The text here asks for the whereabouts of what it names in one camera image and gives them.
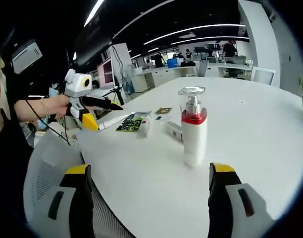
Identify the black-legged standing desk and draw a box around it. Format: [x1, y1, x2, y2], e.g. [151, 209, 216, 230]
[91, 85, 125, 107]

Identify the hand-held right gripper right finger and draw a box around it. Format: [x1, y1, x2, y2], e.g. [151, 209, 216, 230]
[207, 162, 275, 238]

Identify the large black display screen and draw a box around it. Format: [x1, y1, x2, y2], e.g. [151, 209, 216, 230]
[74, 22, 113, 65]

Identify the white plastic chair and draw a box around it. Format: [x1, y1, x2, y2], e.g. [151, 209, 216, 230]
[250, 66, 276, 87]

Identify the white mesh office chair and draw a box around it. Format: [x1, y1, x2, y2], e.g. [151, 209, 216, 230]
[22, 130, 132, 238]

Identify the white cabinet counter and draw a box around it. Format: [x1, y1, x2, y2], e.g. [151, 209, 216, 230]
[131, 65, 200, 93]

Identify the gold bead bracelet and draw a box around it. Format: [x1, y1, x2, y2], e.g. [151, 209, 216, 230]
[40, 97, 50, 118]

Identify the white office desk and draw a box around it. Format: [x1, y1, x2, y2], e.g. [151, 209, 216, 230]
[217, 63, 253, 80]

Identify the small white skincare pump bottle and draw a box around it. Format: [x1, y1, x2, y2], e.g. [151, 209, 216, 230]
[138, 116, 152, 139]
[162, 120, 185, 142]

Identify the wide ceiling light strip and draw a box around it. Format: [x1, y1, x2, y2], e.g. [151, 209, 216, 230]
[83, 0, 105, 28]

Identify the open laptop pink screen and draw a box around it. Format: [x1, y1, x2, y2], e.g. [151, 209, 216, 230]
[96, 57, 115, 89]

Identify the long ceiling light strip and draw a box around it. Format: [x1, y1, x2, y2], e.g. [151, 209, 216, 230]
[171, 36, 250, 45]
[144, 24, 246, 45]

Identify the white worn device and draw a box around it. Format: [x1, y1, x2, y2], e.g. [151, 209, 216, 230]
[11, 42, 43, 74]

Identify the green black skincare mask packet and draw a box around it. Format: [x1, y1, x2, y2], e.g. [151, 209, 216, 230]
[115, 111, 152, 134]

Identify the person's left hand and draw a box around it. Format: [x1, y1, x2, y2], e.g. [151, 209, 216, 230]
[48, 95, 71, 119]

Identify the gold foil skincare sachet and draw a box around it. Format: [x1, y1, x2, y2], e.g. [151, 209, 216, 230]
[154, 107, 173, 116]

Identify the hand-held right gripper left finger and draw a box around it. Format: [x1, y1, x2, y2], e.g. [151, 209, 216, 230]
[44, 164, 95, 238]

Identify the large red-collared skincare pump bottle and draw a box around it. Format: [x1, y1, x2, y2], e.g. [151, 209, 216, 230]
[178, 86, 208, 167]

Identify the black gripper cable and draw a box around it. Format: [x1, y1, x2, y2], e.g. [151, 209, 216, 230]
[24, 95, 71, 147]

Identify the white skincare tube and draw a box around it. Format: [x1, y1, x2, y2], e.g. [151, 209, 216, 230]
[98, 114, 132, 130]

